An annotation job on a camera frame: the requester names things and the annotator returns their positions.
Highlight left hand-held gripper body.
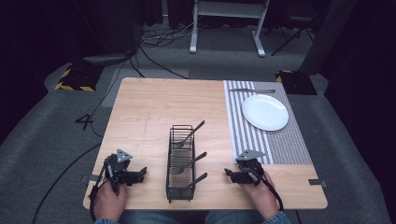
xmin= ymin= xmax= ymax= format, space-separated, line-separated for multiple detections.
xmin=104 ymin=148 xmax=139 ymax=196

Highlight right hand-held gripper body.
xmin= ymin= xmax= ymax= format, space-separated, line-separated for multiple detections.
xmin=234 ymin=149 xmax=266 ymax=188

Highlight person's right hand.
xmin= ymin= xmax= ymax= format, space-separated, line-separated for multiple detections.
xmin=238 ymin=171 xmax=280 ymax=220

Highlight person's left hand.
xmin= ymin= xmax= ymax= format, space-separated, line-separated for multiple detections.
xmin=92 ymin=179 xmax=128 ymax=223

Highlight grey tape strip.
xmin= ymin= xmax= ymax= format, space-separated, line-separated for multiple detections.
xmin=80 ymin=174 xmax=101 ymax=184
xmin=307 ymin=178 xmax=329 ymax=189

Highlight grey striped placemat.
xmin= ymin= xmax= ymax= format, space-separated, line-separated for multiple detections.
xmin=222 ymin=79 xmax=314 ymax=166

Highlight white round plate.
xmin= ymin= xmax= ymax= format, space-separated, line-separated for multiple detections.
xmin=241 ymin=93 xmax=290 ymax=133

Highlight person's legs in jeans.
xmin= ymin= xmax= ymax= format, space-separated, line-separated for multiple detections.
xmin=119 ymin=210 xmax=265 ymax=224

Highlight black tripod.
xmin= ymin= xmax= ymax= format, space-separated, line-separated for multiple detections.
xmin=270 ymin=24 xmax=316 ymax=58

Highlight dark cabinet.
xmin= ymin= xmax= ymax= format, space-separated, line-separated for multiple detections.
xmin=73 ymin=0 xmax=138 ymax=64

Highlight dark grey stand column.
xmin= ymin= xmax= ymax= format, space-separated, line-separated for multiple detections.
xmin=299 ymin=0 xmax=359 ymax=77

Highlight black wire cutlery rack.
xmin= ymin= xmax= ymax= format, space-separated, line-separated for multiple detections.
xmin=165 ymin=124 xmax=197 ymax=203

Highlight long black floor cable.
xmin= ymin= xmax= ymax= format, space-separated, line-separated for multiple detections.
xmin=31 ymin=141 xmax=103 ymax=224

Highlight thin black floor cable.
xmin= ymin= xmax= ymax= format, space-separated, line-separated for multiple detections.
xmin=89 ymin=59 xmax=129 ymax=138

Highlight black yellow striped base plate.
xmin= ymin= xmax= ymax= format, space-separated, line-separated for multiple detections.
xmin=54 ymin=63 xmax=105 ymax=93
xmin=275 ymin=69 xmax=318 ymax=96

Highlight bundle of floor cables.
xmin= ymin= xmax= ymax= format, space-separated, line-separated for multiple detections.
xmin=138 ymin=17 xmax=202 ymax=49

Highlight white metal desk frame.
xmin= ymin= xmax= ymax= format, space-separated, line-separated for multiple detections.
xmin=189 ymin=0 xmax=271 ymax=58

